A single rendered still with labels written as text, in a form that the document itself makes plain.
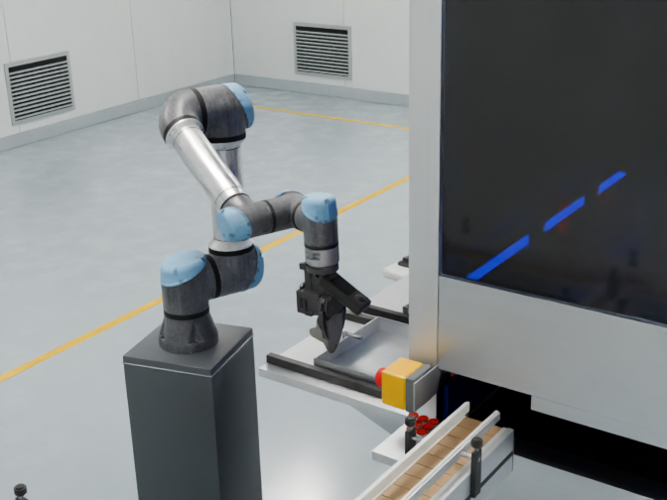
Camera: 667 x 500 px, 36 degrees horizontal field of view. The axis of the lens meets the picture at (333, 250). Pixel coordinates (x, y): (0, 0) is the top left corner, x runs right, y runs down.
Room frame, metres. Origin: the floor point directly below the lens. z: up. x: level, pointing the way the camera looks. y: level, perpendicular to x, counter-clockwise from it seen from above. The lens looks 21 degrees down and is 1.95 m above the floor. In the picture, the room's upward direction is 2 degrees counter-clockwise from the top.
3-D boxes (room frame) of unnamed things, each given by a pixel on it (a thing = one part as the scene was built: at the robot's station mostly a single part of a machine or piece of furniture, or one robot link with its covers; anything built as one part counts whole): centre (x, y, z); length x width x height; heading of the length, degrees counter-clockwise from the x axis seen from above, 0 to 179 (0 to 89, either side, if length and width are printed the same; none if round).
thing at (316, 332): (2.07, 0.03, 0.95); 0.06 x 0.03 x 0.09; 55
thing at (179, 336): (2.39, 0.38, 0.84); 0.15 x 0.15 x 0.10
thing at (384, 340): (2.03, -0.16, 0.90); 0.34 x 0.26 x 0.04; 54
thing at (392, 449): (1.71, -0.16, 0.87); 0.14 x 0.13 x 0.02; 55
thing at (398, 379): (1.75, -0.13, 1.00); 0.08 x 0.07 x 0.07; 55
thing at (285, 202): (2.16, 0.10, 1.21); 0.11 x 0.11 x 0.08; 32
